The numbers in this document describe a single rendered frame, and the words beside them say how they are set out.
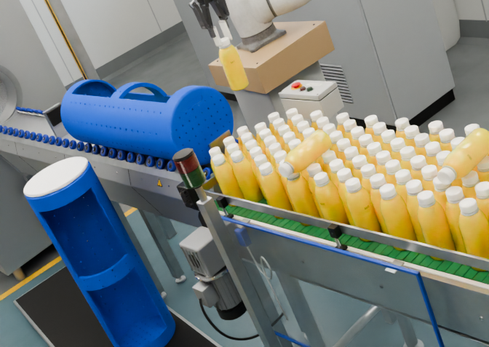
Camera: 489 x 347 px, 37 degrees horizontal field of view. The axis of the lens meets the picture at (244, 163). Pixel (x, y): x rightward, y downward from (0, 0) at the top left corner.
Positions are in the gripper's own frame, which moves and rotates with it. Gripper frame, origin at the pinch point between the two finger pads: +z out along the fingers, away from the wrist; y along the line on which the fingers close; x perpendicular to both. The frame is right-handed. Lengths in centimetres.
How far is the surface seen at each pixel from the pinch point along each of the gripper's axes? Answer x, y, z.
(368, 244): 67, 27, 50
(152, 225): -114, 4, 102
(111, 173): -83, 23, 54
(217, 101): -17.7, 0.5, 26.5
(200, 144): -17.6, 14.2, 36.4
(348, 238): 59, 27, 50
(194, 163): 30, 45, 18
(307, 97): 13.4, -14.1, 31.5
